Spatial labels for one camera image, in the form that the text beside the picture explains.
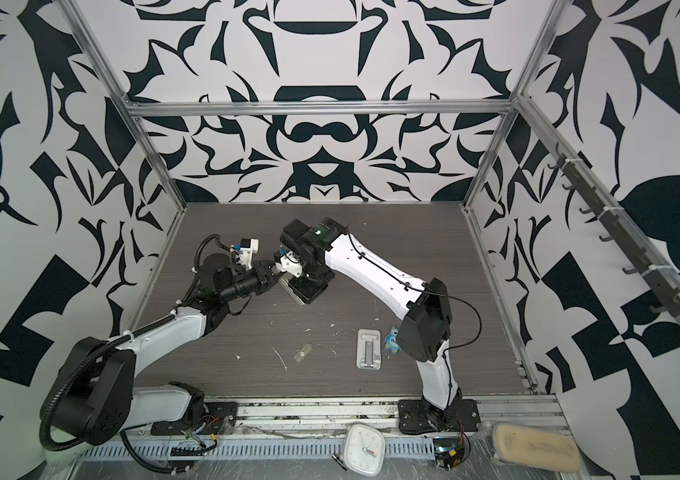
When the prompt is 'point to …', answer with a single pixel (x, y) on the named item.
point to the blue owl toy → (390, 341)
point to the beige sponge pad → (535, 448)
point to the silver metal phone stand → (369, 349)
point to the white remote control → (285, 284)
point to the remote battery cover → (303, 352)
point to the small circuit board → (446, 450)
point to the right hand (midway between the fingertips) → (305, 295)
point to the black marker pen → (339, 462)
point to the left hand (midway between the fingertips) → (293, 261)
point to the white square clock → (364, 450)
